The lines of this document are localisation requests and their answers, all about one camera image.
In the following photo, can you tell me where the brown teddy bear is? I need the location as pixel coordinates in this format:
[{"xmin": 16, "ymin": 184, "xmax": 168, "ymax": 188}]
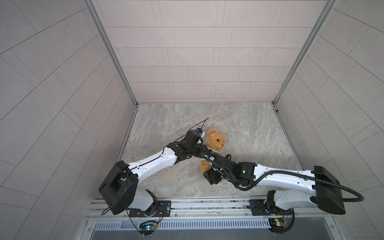
[{"xmin": 201, "ymin": 129, "xmax": 227, "ymax": 178}]

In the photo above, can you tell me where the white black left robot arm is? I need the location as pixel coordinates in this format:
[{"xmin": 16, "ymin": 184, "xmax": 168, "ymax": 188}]
[{"xmin": 99, "ymin": 128, "xmax": 205, "ymax": 216}]

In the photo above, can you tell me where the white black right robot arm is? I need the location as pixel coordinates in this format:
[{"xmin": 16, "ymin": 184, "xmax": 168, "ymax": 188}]
[{"xmin": 203, "ymin": 155, "xmax": 346, "ymax": 215}]

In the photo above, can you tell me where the right green circuit board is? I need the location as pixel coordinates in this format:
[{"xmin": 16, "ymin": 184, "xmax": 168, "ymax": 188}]
[{"xmin": 268, "ymin": 218, "xmax": 287, "ymax": 233}]

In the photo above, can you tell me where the green circuit board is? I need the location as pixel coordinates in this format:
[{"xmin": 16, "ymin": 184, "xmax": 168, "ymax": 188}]
[
  {"xmin": 268, "ymin": 218, "xmax": 287, "ymax": 233},
  {"xmin": 139, "ymin": 221, "xmax": 159, "ymax": 236}
]

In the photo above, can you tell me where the left green circuit board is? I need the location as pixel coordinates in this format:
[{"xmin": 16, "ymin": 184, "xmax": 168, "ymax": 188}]
[{"xmin": 139, "ymin": 221, "xmax": 159, "ymax": 236}]

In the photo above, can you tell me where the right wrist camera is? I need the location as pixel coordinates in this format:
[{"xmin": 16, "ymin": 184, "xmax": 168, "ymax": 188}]
[{"xmin": 207, "ymin": 155, "xmax": 216, "ymax": 162}]

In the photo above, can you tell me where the thin black left cable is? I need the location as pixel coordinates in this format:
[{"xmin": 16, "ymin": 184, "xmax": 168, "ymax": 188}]
[{"xmin": 161, "ymin": 117, "xmax": 210, "ymax": 151}]

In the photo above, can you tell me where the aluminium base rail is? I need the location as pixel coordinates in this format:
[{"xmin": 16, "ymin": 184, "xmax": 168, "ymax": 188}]
[{"xmin": 85, "ymin": 197, "xmax": 322, "ymax": 231}]

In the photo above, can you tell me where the aluminium left corner post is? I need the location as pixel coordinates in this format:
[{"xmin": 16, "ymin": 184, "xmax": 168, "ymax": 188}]
[{"xmin": 82, "ymin": 0, "xmax": 139, "ymax": 106}]

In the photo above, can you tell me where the aluminium corner post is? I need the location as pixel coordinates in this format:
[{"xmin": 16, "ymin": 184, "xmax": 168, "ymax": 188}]
[
  {"xmin": 82, "ymin": 0, "xmax": 139, "ymax": 106},
  {"xmin": 272, "ymin": 0, "xmax": 339, "ymax": 105}
]

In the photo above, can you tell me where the aluminium right corner post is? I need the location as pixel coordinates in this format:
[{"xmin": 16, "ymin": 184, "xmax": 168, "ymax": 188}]
[{"xmin": 272, "ymin": 0, "xmax": 339, "ymax": 105}]

